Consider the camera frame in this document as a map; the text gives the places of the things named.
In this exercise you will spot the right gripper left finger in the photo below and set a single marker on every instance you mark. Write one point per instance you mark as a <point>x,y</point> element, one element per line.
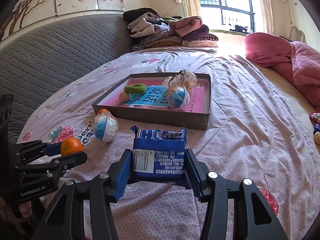
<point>119,174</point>

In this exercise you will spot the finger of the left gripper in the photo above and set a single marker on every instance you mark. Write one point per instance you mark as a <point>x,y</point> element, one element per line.
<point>36,149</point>
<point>67,162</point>

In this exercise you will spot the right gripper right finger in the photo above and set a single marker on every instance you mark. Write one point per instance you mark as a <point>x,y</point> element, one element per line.
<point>196,172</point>

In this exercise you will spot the orange tangerine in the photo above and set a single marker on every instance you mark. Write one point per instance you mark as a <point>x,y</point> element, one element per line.
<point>71,145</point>

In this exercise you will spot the blue snack packet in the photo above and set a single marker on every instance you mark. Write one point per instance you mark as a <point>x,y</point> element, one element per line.
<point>158,155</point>

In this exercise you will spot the green knitted hair scrunchie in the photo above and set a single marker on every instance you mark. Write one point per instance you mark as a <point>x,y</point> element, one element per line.
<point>135,89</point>

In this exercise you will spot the person's left hand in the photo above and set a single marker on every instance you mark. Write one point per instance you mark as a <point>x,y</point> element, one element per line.
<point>13,214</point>

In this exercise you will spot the shallow brown cardboard tray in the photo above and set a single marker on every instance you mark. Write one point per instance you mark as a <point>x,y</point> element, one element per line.
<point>162,117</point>

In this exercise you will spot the pink patterned bed sheet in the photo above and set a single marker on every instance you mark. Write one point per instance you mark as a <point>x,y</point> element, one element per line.
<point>252,132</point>

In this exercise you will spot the brown walnut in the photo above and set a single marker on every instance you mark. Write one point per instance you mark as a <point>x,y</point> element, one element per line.
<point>124,97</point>

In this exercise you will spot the surprise egg in tray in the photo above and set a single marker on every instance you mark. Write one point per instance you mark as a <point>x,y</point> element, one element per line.
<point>178,97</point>

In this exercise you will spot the grey quilted headboard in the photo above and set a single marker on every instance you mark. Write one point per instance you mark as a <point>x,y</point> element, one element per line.
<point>46,59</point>

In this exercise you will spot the small toys at bedside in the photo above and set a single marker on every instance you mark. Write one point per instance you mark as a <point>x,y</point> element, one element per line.
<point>315,119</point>

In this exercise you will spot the pile of folded clothes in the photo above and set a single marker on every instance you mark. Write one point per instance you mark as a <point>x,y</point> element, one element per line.
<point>149,30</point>

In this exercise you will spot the pink quilted duvet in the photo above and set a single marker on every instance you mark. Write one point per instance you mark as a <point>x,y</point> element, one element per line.
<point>296,61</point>

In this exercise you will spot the painted wardrobe doors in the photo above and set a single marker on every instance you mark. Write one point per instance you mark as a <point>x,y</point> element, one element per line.
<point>27,12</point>

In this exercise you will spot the black framed window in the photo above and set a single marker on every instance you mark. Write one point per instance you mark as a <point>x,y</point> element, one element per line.
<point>229,15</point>

